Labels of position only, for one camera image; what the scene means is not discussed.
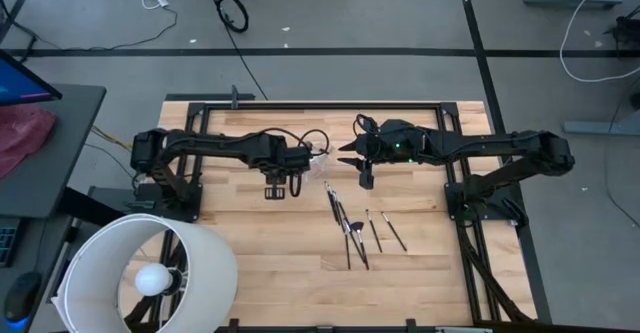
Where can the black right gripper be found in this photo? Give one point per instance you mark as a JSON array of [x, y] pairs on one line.
[[390, 143]]

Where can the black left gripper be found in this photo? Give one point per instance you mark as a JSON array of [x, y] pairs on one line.
[[290, 159]]

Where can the clear acrylic organizer box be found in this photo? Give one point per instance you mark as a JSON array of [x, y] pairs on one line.
[[324, 167]]

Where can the thin black makeup brush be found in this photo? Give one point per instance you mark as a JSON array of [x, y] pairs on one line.
[[340, 210], [347, 253], [395, 233], [374, 233], [352, 238], [331, 202]]

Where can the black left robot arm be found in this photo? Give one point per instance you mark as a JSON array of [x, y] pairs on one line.
[[220, 145]]

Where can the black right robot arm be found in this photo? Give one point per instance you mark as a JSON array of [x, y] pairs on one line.
[[500, 145]]

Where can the table edge clamp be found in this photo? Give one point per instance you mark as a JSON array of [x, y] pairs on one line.
[[411, 325], [233, 325], [235, 95]]

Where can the table lamp white shade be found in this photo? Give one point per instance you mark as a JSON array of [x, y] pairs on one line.
[[100, 253]]

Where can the black desk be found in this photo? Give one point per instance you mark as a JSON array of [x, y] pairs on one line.
[[60, 173]]

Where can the pink cloth bag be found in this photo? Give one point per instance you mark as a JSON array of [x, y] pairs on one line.
[[25, 133]]

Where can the computer monitor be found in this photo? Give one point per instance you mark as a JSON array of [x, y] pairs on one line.
[[20, 83]]

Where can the black keyboard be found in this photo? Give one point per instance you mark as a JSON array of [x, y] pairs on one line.
[[7, 243]]

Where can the black computer mouse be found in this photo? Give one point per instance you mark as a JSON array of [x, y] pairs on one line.
[[22, 295]]

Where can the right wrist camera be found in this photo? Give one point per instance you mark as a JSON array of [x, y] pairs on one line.
[[366, 178]]

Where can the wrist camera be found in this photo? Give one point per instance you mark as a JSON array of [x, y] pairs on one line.
[[275, 190], [366, 178]]

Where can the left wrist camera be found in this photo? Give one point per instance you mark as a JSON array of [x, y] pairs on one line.
[[275, 190]]

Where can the black table frame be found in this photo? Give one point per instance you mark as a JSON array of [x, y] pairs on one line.
[[325, 106]]

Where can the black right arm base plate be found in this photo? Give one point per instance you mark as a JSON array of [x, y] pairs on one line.
[[455, 198]]

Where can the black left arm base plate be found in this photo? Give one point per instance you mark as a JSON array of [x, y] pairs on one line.
[[192, 213]]

